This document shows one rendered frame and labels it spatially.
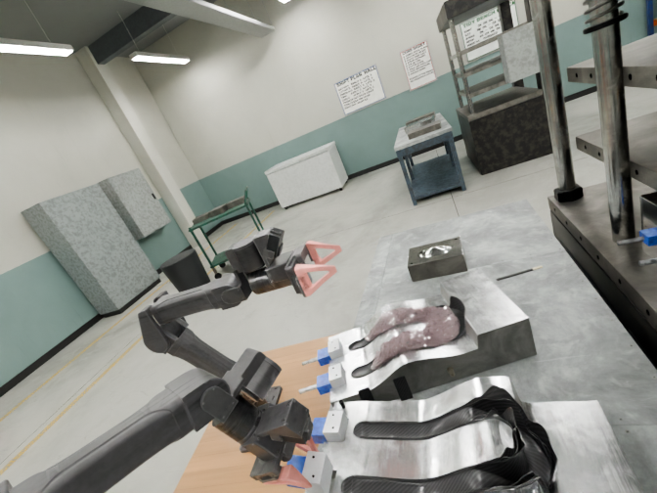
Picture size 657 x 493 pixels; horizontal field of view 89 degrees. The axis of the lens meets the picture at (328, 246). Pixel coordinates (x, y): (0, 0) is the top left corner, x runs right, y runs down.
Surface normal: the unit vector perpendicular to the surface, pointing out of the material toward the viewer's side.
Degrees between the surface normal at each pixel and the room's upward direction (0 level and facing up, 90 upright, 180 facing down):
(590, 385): 0
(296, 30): 90
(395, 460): 4
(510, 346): 90
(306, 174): 90
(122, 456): 87
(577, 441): 0
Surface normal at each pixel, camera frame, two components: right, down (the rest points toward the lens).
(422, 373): 0.02, 0.37
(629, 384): -0.38, -0.86
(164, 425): 0.55, -0.02
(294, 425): 0.69, -0.50
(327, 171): -0.21, 0.44
